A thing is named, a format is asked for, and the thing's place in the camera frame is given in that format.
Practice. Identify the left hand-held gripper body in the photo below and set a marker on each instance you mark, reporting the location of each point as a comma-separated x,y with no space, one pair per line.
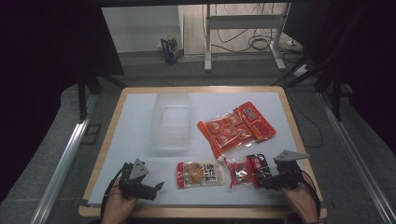
134,182

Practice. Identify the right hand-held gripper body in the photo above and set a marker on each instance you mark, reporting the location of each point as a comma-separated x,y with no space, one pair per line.
289,174

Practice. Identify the red and black snack packet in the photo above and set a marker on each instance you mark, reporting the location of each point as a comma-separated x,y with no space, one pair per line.
244,171

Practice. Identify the beige snack packet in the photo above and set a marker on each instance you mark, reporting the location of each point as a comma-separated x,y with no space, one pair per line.
200,174

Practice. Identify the clear plastic container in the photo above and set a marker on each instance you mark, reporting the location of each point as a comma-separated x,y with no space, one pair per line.
171,124

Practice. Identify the large orange snack bag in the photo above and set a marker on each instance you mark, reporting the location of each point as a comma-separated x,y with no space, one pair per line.
233,129

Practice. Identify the person's left hand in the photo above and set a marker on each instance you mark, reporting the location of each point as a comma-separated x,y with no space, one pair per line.
116,207

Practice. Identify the person's right hand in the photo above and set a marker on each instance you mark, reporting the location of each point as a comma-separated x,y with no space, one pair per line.
303,203

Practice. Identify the white table mat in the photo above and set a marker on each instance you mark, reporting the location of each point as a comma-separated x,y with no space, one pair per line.
134,130

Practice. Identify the black floor socket plate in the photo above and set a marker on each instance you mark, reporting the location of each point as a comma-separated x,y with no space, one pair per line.
91,134

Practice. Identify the black tripod stand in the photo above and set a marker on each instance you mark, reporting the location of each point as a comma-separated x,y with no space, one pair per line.
336,96

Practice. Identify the black stand legs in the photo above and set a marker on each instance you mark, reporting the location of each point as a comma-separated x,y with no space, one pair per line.
82,99

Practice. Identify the white power strip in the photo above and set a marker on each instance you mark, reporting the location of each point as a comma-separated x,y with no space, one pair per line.
301,70

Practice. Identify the blue packet on floor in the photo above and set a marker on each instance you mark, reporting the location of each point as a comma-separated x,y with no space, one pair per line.
170,49

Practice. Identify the black curtain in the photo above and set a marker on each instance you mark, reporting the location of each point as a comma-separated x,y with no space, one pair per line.
40,62
370,62

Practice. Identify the aluminium floor rail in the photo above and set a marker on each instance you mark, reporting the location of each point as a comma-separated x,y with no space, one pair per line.
62,165
358,155

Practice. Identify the white metal stand frame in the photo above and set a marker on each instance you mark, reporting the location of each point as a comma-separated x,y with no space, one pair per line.
243,21

